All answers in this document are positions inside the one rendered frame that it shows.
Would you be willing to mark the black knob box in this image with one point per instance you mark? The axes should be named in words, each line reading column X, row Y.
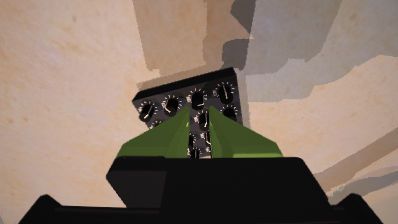
column 199, row 92

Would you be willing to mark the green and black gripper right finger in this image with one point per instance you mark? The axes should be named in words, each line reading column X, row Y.
column 237, row 140

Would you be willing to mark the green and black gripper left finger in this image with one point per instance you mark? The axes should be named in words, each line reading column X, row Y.
column 162, row 140

